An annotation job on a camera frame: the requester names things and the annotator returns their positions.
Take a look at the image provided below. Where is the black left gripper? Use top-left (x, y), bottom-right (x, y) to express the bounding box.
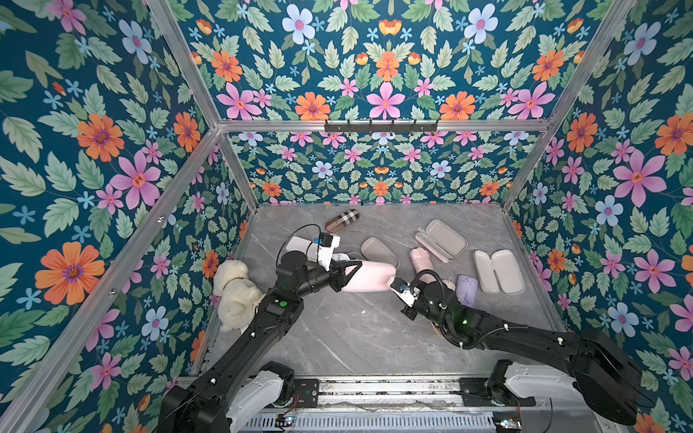
top-left (289, 255), bottom-right (359, 301)

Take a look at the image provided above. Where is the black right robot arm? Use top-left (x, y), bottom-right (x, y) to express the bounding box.
top-left (390, 277), bottom-right (642, 426)

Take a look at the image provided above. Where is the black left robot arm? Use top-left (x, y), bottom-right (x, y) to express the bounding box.
top-left (154, 251), bottom-right (363, 432)

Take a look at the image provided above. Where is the lilac folded umbrella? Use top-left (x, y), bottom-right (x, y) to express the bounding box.
top-left (456, 274), bottom-right (480, 308)

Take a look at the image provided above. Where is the beige black striped umbrella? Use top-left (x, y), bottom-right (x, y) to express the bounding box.
top-left (431, 280), bottom-right (456, 339)

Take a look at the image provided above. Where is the closed white umbrella case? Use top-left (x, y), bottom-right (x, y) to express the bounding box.
top-left (285, 236), bottom-right (323, 262)

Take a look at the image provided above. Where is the pink folded umbrella upper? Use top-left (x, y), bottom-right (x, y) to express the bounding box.
top-left (410, 247), bottom-right (434, 274)

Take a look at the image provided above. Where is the open grey case centre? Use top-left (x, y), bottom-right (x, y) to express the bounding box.
top-left (346, 236), bottom-right (400, 269)

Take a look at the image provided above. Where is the open pink-edged grey case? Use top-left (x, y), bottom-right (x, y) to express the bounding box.
top-left (415, 219), bottom-right (468, 263)

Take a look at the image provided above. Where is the cream plush teddy bear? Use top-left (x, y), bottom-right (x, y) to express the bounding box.
top-left (213, 260), bottom-right (265, 332)

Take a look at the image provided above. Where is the white ventilation grille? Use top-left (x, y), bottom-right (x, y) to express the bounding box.
top-left (242, 412), bottom-right (496, 432)

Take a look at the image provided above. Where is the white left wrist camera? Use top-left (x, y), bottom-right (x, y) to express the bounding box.
top-left (314, 232), bottom-right (341, 271)

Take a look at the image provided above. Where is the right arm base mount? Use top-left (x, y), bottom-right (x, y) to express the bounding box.
top-left (458, 359), bottom-right (585, 407)

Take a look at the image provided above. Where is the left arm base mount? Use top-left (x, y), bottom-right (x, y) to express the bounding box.
top-left (227, 362), bottom-right (319, 432)

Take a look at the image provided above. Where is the metal hook rail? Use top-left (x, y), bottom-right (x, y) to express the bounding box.
top-left (323, 120), bottom-right (440, 135)

